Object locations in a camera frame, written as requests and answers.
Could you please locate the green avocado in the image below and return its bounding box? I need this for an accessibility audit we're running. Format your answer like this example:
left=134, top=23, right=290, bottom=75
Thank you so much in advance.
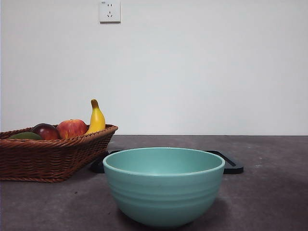
left=7, top=131, right=43, bottom=141

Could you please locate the yellow banana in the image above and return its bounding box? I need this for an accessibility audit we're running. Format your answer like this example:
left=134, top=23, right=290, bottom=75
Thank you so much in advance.
left=84, top=99, right=106, bottom=135

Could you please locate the teal ceramic bowl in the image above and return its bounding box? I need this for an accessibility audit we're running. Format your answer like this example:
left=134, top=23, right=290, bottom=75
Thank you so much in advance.
left=103, top=147, right=226, bottom=228

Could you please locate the red yellow apple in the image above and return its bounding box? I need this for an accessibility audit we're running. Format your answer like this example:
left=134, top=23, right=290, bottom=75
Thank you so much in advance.
left=56, top=119, right=88, bottom=139

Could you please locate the black flat tray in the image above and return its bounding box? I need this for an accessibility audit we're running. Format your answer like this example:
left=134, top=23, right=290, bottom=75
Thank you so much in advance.
left=89, top=149, right=244, bottom=174

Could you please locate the dark red plum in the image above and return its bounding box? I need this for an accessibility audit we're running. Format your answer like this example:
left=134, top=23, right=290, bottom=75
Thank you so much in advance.
left=31, top=123, right=61, bottom=141

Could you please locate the brown wicker basket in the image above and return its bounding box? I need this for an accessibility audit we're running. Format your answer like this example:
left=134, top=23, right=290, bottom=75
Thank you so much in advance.
left=0, top=124, right=119, bottom=183

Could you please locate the white wall socket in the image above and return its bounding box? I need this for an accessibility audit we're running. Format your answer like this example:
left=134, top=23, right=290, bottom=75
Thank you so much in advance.
left=100, top=0, right=121, bottom=24

